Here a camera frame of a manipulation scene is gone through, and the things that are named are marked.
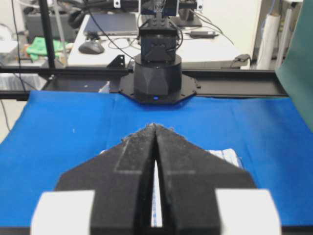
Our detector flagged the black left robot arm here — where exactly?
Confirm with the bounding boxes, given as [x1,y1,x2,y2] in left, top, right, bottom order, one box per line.
[119,0,197,104]

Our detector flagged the white desk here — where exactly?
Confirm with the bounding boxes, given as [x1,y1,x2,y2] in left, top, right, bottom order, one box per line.
[67,15,250,69]

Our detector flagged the green backdrop cloth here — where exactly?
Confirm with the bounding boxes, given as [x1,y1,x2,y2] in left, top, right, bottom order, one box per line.
[275,0,313,131]

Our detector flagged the blue striped white towel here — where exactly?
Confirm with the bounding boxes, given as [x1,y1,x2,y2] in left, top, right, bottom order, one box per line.
[99,148,244,227]

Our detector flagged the black power adapter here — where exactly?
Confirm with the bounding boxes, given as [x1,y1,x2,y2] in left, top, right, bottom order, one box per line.
[189,31,218,39]

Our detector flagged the black vertical frame post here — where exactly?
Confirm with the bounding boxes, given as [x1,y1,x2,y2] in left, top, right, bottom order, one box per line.
[39,0,55,69]

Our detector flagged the blue table cloth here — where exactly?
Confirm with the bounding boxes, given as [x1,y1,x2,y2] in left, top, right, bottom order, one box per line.
[0,91,313,227]

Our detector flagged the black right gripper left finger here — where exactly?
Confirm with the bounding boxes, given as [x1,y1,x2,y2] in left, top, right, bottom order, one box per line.
[30,124,156,235]

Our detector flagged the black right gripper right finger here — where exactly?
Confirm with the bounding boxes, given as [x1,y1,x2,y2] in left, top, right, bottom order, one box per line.
[156,125,282,235]

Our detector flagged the dark laptop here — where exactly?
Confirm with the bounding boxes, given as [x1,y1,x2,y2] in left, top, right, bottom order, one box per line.
[84,13,138,36]

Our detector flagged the white paper roll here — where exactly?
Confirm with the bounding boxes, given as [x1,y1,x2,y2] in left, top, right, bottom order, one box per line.
[256,13,280,70]

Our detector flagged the black computer mouse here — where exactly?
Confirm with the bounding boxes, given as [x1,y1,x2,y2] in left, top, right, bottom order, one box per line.
[78,41,105,55]

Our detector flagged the black aluminium frame rail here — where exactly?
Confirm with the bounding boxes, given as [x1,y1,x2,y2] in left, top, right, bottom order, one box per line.
[0,66,288,98]

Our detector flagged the green crumpled cloth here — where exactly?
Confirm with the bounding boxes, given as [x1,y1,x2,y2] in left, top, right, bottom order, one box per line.
[26,37,67,60]

